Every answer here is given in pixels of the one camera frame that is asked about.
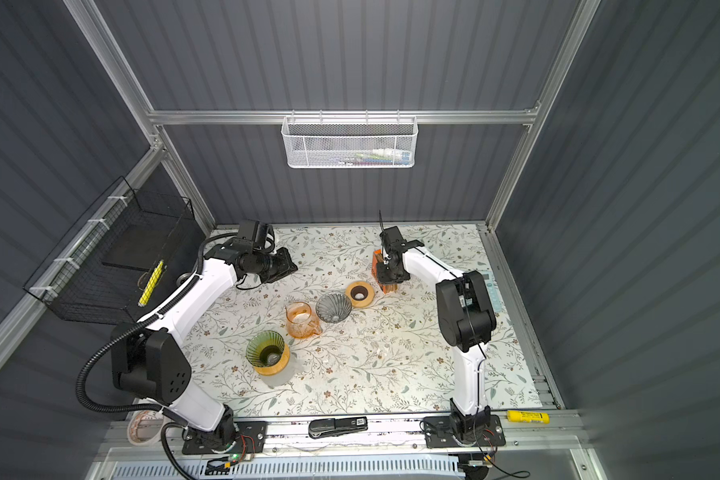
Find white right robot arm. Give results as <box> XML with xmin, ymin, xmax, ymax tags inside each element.
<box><xmin>374</xmin><ymin>227</ymin><xmax>497</xmax><ymax>443</ymax></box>

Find light blue calculator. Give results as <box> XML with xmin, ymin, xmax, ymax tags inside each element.
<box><xmin>481</xmin><ymin>271</ymin><xmax>505</xmax><ymax>314</ymax></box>

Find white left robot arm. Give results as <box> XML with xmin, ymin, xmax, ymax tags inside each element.
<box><xmin>111</xmin><ymin>220</ymin><xmax>297</xmax><ymax>448</ymax></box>

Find yellow tube on rail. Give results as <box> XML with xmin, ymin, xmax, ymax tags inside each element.
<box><xmin>506</xmin><ymin>410</ymin><xmax>551</xmax><ymax>424</ymax></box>

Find black corrugated cable conduit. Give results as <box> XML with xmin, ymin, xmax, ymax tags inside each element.
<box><xmin>74</xmin><ymin>232</ymin><xmax>238</xmax><ymax>480</ymax></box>

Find silver cylinder can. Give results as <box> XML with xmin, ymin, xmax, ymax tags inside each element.
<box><xmin>176</xmin><ymin>272</ymin><xmax>193</xmax><ymax>287</ymax></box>

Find orange glass pitcher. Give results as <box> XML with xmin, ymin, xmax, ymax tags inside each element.
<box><xmin>286</xmin><ymin>302</ymin><xmax>323</xmax><ymax>339</ymax></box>

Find orange coffee filter box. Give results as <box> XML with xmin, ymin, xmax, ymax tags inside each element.
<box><xmin>371</xmin><ymin>249</ymin><xmax>398</xmax><ymax>294</ymax></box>

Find black wire basket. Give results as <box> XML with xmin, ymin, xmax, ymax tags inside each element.
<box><xmin>24</xmin><ymin>178</ymin><xmax>204</xmax><ymax>325</ymax></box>

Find white wire basket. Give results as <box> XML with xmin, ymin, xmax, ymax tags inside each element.
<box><xmin>281</xmin><ymin>116</ymin><xmax>419</xmax><ymax>169</ymax></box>

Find grey glass dripper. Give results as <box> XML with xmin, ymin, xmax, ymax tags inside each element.
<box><xmin>316</xmin><ymin>293</ymin><xmax>353</xmax><ymax>324</ymax></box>

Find green glass dripper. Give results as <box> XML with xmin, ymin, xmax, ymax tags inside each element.
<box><xmin>245</xmin><ymin>330</ymin><xmax>285</xmax><ymax>368</ymax></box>

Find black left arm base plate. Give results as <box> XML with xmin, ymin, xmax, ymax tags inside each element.
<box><xmin>181</xmin><ymin>421</ymin><xmax>267</xmax><ymax>455</ymax></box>

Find yellow marker pen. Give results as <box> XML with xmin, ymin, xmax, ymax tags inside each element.
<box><xmin>137</xmin><ymin>260</ymin><xmax>165</xmax><ymax>308</ymax></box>

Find black stapler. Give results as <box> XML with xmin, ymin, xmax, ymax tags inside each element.
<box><xmin>308</xmin><ymin>416</ymin><xmax>368</xmax><ymax>439</ymax></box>

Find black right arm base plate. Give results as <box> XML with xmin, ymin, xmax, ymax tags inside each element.
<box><xmin>419</xmin><ymin>415</ymin><xmax>506</xmax><ymax>449</ymax></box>

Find pens in white basket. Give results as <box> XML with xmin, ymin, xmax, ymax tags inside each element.
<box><xmin>326</xmin><ymin>148</ymin><xmax>414</xmax><ymax>167</ymax></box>

